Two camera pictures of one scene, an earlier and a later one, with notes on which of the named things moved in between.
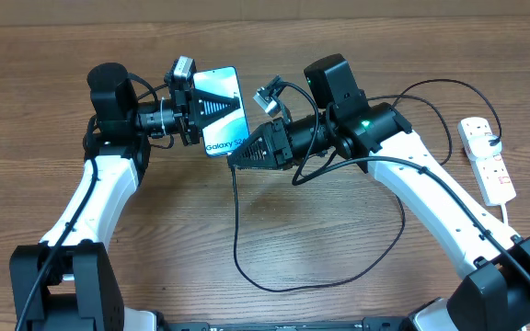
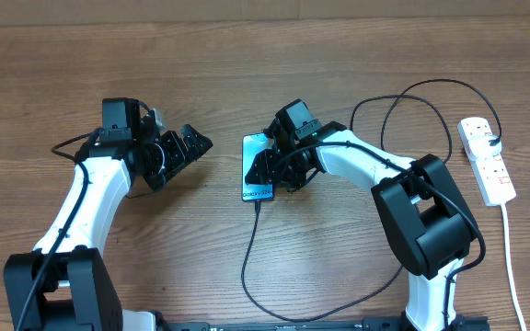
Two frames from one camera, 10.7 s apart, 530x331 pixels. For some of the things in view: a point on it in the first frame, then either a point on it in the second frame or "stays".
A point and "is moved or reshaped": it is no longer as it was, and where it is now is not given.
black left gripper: (184, 102) to (179, 154)
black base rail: (366, 324) stays
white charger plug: (481, 147) stays
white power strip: (491, 174) stays
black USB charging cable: (403, 211) is moved or reshaped
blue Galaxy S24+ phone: (223, 137) to (252, 145)
